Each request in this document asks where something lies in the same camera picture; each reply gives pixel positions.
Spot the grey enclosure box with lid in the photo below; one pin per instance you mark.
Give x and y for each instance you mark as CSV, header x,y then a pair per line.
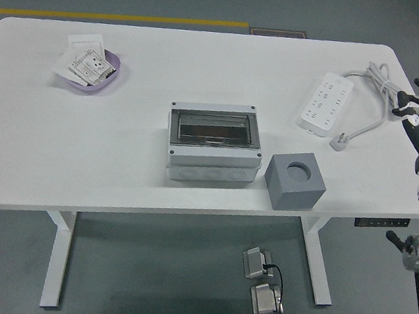
x,y
212,165

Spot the grey cube with round hole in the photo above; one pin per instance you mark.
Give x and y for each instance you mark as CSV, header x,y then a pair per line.
x,y
291,195

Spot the white power strip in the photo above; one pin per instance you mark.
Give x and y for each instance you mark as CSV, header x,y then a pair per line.
x,y
326,101

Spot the white table leg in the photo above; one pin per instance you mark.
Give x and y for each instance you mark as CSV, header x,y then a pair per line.
x,y
57,261
318,266

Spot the silver metal foot block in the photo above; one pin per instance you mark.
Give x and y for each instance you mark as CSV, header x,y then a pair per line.
x,y
254,263
263,301

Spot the dark floor cover plate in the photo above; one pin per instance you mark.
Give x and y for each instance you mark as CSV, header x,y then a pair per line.
x,y
278,33

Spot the purple plastic tray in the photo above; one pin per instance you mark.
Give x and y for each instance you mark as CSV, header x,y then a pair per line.
x,y
114,68

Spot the white paper card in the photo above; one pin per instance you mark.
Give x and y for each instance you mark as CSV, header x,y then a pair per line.
x,y
62,63

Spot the white blank wall panel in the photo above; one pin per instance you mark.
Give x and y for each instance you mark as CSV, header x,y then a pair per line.
x,y
85,40

